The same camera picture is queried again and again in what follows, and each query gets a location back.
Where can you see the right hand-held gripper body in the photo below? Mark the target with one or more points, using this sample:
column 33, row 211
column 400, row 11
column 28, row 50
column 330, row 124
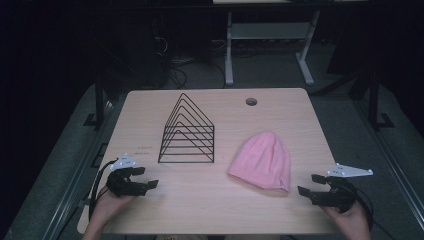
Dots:
column 336, row 193

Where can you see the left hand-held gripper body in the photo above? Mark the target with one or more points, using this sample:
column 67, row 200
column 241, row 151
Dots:
column 120, row 182

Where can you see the pink knit beanie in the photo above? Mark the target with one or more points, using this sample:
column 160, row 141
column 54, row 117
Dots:
column 263, row 162

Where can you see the person's left hand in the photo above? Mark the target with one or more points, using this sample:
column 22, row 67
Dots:
column 109, row 204

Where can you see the person's right hand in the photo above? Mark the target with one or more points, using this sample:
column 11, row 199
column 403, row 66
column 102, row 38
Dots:
column 350, row 221

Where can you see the black metal stand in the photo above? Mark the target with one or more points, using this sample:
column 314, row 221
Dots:
column 99, row 96
column 375, row 100

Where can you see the white metal desk frame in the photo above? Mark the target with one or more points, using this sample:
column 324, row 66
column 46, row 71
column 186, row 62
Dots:
column 266, row 31

